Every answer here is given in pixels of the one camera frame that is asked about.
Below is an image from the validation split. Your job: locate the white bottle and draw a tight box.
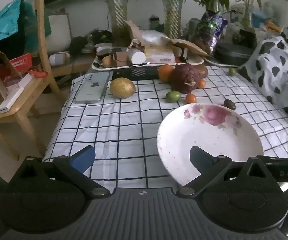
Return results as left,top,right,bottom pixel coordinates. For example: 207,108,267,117
49,52,71,65

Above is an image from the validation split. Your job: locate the torn brown paper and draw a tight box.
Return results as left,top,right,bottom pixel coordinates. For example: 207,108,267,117
126,20,144,47

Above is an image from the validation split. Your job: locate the wooden chair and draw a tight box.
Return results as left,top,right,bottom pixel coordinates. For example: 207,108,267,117
0,0,62,160

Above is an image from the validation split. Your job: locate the pale green smartphone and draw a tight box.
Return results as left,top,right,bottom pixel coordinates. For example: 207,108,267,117
75,73,109,105

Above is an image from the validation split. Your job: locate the brown paper envelope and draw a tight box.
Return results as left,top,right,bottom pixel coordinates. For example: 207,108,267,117
161,37,210,57

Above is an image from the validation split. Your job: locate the purple snack bag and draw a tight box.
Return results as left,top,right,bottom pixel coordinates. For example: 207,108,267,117
195,11,228,55

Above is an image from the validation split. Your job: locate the long white box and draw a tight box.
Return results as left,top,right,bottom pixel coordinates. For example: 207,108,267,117
0,74,35,113

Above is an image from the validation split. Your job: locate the yellow white carton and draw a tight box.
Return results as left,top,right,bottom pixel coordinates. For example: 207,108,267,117
144,45,175,64

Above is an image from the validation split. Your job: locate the purple sweet potato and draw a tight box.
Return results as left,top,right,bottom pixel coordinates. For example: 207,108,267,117
169,64,204,94

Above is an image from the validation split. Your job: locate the small cardboard box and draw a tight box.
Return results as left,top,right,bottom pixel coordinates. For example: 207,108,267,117
115,52,129,67

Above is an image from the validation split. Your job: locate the white floral plate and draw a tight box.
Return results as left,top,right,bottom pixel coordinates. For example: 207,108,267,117
156,103,264,187

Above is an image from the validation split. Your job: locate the white cylindrical jar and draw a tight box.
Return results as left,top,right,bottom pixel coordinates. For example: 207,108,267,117
129,48,145,65

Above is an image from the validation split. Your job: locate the small dark fruit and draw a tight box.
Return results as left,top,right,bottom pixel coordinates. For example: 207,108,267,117
224,99,237,110

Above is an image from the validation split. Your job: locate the red cardboard box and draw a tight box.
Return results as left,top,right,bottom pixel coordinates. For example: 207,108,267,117
9,54,33,74

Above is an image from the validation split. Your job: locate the white plastic bag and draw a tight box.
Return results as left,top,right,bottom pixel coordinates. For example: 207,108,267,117
139,30,169,43

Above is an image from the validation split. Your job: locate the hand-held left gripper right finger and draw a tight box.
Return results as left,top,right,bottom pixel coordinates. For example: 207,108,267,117
176,146,284,198

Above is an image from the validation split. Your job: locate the small glass vase with bamboo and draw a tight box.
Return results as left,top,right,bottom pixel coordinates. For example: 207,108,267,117
241,0,254,29

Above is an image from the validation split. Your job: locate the white black checked cloth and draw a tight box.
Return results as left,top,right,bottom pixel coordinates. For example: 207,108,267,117
42,65,288,188

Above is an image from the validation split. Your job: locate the black zipped case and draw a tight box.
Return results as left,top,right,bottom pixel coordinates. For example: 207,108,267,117
212,42,256,65

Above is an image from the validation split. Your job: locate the green lime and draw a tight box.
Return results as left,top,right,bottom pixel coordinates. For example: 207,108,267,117
165,91,182,103

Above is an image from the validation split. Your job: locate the dark green bag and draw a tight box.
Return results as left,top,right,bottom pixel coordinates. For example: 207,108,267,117
22,0,52,53

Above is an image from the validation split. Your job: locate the teal plastic bag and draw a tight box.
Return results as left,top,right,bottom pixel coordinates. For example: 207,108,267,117
0,0,22,48

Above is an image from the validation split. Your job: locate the flat black box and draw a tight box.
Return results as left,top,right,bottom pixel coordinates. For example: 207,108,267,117
112,66,160,81

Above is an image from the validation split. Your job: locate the cow print blanket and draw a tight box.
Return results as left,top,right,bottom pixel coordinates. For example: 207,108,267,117
237,26,288,130

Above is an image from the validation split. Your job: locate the yellow round potato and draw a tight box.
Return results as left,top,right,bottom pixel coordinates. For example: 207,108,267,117
109,77,136,99

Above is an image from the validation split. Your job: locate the red handled tool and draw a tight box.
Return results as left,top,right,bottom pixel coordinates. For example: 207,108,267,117
29,70,48,79

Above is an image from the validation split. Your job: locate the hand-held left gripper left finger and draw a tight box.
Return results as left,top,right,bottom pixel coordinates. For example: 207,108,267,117
9,145,111,198

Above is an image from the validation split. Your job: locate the white board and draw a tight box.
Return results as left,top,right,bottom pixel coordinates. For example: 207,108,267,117
48,14,71,53

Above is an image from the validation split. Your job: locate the brown pear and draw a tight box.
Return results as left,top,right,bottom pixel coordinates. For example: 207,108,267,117
195,64,209,78

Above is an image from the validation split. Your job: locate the white tray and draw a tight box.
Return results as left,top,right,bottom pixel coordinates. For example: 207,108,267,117
91,44,204,70
204,55,239,68

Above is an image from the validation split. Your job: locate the large orange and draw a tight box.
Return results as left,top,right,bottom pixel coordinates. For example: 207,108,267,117
157,64,175,83

